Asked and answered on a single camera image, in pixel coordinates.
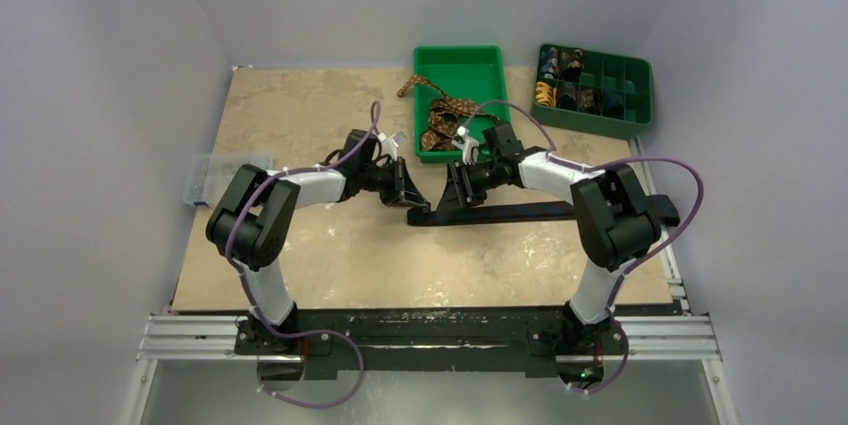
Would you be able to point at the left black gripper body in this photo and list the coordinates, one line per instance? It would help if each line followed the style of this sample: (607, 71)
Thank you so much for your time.
(382, 180)

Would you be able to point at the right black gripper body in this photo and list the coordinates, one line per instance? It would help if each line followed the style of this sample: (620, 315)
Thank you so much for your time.
(465, 180)

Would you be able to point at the bright green plastic tray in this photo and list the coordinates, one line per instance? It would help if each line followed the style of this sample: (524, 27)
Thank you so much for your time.
(471, 72)

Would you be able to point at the dark green compartment organizer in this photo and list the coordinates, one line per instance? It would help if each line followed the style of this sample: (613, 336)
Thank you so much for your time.
(632, 77)

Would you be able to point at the dark navy striped tie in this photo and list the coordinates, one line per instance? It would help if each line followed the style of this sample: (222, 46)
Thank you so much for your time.
(660, 205)

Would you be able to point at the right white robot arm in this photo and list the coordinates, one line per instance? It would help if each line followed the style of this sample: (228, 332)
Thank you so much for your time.
(615, 222)

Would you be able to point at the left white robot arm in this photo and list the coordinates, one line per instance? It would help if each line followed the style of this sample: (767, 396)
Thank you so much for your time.
(251, 221)

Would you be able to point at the brown patterned tie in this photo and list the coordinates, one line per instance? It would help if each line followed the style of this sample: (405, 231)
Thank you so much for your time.
(446, 114)

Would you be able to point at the orange striped rolled tie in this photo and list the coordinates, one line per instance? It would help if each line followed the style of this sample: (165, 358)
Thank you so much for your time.
(545, 94)

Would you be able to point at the blue patterned rolled tie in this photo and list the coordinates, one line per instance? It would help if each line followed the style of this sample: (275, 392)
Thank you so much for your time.
(549, 63)

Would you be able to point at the navy rolled tie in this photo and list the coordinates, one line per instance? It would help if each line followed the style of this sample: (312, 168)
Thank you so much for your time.
(612, 104)

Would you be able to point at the clear plastic parts box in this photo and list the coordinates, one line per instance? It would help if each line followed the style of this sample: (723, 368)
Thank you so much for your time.
(210, 174)

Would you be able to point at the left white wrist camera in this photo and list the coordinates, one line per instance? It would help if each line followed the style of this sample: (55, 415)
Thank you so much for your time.
(394, 142)

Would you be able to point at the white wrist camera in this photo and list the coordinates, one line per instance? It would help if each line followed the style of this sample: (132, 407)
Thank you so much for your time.
(394, 142)
(468, 146)

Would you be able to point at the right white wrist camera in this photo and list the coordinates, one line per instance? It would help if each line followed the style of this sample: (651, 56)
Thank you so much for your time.
(468, 146)

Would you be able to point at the black mounting base rail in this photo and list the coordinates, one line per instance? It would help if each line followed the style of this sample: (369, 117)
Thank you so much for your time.
(538, 342)

